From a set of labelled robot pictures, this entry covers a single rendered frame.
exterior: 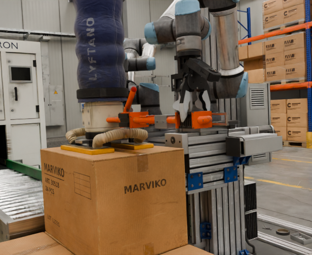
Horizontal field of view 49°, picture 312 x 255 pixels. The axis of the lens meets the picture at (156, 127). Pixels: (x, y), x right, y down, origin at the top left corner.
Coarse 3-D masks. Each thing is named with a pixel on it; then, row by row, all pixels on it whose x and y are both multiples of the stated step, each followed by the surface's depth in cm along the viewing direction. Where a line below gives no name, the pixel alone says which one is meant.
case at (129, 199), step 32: (64, 160) 140; (96, 160) 118; (128, 160) 125; (160, 160) 134; (64, 192) 143; (96, 192) 118; (128, 192) 126; (160, 192) 134; (64, 224) 145; (96, 224) 120; (128, 224) 126; (160, 224) 134
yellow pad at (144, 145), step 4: (132, 140) 152; (112, 144) 158; (116, 144) 155; (120, 144) 152; (124, 144) 150; (128, 144) 149; (132, 144) 146; (136, 144) 146; (140, 144) 147; (144, 144) 146; (148, 144) 147; (152, 144) 148; (124, 148) 149; (128, 148) 146; (132, 148) 144; (136, 148) 143; (140, 148) 144; (144, 148) 146
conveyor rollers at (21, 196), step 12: (0, 180) 307; (12, 180) 305; (24, 180) 302; (36, 180) 300; (0, 192) 257; (12, 192) 254; (24, 192) 258; (36, 192) 254; (0, 204) 223; (12, 204) 219; (24, 204) 223; (36, 204) 219; (12, 216) 194; (24, 216) 196
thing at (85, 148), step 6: (66, 144) 157; (72, 144) 155; (78, 144) 153; (84, 144) 153; (90, 144) 141; (72, 150) 147; (78, 150) 142; (84, 150) 137; (90, 150) 133; (96, 150) 133; (102, 150) 134; (108, 150) 136
